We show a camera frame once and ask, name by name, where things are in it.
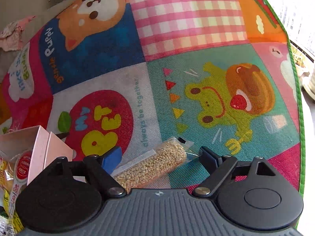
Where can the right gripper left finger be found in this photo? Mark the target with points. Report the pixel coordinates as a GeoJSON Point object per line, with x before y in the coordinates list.
{"type": "Point", "coordinates": [100, 168]}

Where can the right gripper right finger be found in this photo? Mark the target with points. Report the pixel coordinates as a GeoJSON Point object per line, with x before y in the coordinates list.
{"type": "Point", "coordinates": [219, 168]}

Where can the pink cardboard box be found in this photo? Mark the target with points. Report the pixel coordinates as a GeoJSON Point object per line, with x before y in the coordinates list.
{"type": "Point", "coordinates": [45, 147]}

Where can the sesame bar clear wrapper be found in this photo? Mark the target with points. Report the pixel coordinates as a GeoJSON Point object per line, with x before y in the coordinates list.
{"type": "Point", "coordinates": [148, 168]}

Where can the red white lollipop shaped packet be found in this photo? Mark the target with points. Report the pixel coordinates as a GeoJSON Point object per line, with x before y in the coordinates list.
{"type": "Point", "coordinates": [21, 170]}

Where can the small bread yellow packet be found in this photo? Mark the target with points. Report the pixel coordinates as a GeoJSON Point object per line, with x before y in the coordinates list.
{"type": "Point", "coordinates": [6, 174]}

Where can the yellow cheese stick packet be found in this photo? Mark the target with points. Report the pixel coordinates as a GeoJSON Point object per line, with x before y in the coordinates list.
{"type": "Point", "coordinates": [16, 222]}

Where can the colourful cartoon play mat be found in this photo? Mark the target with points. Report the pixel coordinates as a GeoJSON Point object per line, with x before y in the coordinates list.
{"type": "Point", "coordinates": [134, 73]}

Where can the potted plants on sill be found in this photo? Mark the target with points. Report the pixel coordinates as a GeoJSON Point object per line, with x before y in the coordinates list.
{"type": "Point", "coordinates": [305, 68]}

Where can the pink crumpled cloth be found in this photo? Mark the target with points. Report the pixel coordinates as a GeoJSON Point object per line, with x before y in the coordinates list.
{"type": "Point", "coordinates": [12, 36]}

